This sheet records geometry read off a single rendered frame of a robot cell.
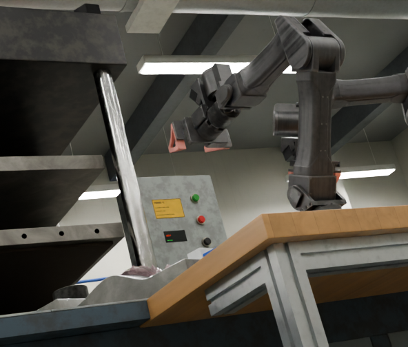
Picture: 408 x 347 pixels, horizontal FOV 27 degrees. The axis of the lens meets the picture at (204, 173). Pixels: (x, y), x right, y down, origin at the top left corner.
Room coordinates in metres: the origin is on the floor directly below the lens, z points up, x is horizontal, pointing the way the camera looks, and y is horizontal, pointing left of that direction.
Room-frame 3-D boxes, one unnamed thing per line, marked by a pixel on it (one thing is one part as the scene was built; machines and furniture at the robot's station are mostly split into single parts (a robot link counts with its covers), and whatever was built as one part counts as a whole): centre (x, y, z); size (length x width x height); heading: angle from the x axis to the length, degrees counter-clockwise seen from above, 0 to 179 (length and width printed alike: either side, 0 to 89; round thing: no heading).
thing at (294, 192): (1.50, -0.19, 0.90); 0.09 x 0.06 x 0.06; 124
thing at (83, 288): (1.83, 0.36, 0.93); 0.08 x 0.08 x 0.04
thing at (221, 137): (1.72, -0.04, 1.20); 0.10 x 0.07 x 0.07; 124
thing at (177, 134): (1.76, 0.03, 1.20); 0.09 x 0.07 x 0.07; 34
